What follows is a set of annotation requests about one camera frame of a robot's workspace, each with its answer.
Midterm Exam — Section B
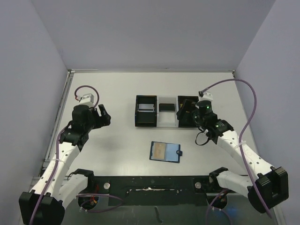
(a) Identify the black white card tray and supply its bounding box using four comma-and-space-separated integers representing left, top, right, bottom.
135, 95, 198, 128

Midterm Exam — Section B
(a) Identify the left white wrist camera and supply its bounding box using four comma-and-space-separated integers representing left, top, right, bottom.
75, 93, 94, 107

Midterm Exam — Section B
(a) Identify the blue leather card holder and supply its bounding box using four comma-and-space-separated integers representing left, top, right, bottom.
149, 141, 183, 163

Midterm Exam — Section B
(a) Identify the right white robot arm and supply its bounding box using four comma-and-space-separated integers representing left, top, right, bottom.
177, 99, 289, 213

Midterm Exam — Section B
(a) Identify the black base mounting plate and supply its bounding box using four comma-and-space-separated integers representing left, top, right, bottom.
77, 175, 232, 207

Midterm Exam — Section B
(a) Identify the silver credit card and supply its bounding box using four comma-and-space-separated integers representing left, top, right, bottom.
138, 104, 154, 112

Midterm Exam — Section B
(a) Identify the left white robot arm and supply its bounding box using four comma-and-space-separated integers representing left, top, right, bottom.
19, 104, 111, 225

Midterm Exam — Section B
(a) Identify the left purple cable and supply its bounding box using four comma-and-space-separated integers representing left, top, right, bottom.
28, 85, 125, 225

